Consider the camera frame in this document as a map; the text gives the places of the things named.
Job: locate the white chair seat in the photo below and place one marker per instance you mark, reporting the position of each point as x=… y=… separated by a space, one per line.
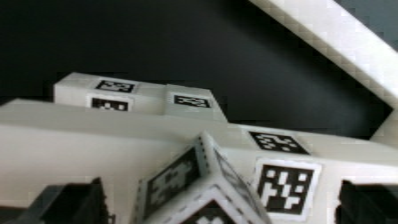
x=191 y=103

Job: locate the white chair back frame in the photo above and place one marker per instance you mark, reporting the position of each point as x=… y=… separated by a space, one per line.
x=68 y=144

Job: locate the white U-shaped fence frame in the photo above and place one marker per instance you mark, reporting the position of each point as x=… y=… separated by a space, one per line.
x=331 y=30

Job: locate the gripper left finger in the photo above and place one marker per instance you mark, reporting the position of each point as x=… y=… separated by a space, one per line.
x=70 y=204

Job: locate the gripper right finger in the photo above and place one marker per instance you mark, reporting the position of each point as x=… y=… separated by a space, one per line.
x=368 y=204

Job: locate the white chair leg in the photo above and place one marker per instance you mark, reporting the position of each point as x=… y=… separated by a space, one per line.
x=196 y=193
x=109 y=94

